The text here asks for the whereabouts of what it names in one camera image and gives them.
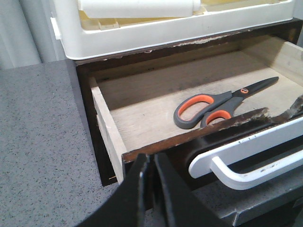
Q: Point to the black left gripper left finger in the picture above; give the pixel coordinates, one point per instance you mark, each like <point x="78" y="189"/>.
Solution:
<point x="126" y="206"/>

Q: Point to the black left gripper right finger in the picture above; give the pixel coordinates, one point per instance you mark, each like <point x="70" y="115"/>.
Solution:
<point x="174" y="203"/>

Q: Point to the dark wooden drawer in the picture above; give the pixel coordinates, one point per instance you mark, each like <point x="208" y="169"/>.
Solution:
<point x="135" y="102"/>

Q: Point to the grey orange scissors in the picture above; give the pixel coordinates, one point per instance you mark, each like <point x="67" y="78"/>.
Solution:
<point x="219" y="106"/>

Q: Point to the dark wooden drawer cabinet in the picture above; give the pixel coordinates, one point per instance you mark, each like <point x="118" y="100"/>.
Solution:
<point x="288" y="31"/>

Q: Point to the white plastic tray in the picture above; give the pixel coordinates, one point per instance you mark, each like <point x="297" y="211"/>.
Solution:
<point x="83" y="37"/>

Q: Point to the white plastic bottle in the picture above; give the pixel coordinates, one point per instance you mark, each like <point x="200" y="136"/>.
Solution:
<point x="138" y="8"/>

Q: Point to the white drawer handle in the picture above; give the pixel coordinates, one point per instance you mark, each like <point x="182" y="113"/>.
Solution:
<point x="217" y="160"/>

